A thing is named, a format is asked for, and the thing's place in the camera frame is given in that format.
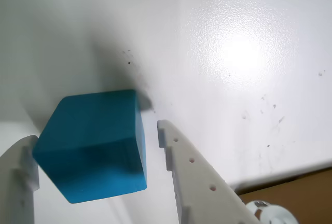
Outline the brown cardboard box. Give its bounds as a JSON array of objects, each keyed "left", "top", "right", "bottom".
[{"left": 237, "top": 166, "right": 332, "bottom": 224}]

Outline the blue cube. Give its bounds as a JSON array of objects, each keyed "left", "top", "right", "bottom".
[{"left": 32, "top": 89, "right": 148, "bottom": 205}]

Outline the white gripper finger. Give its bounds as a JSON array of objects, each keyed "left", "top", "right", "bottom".
[
  {"left": 0, "top": 134, "right": 40, "bottom": 224},
  {"left": 157, "top": 119, "right": 261, "bottom": 224}
]

